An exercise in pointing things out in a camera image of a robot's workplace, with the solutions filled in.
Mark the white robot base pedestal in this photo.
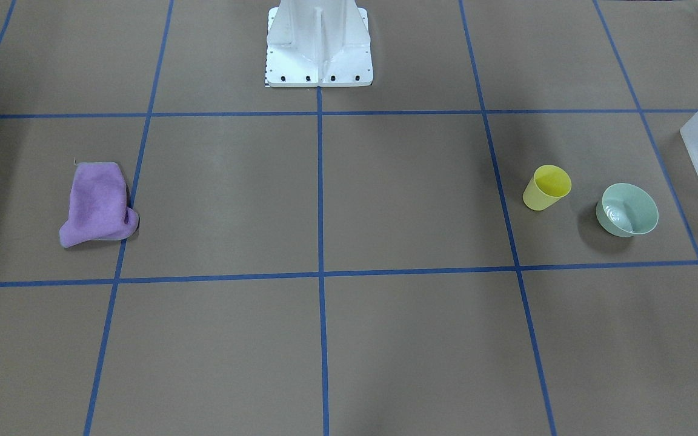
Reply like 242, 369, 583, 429
264, 1, 374, 88

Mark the yellow plastic cup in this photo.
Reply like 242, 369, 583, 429
522, 165, 573, 211

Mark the green plastic bowl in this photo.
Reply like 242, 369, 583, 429
595, 182, 659, 237

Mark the purple cloth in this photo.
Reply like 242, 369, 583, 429
59, 161, 139, 248

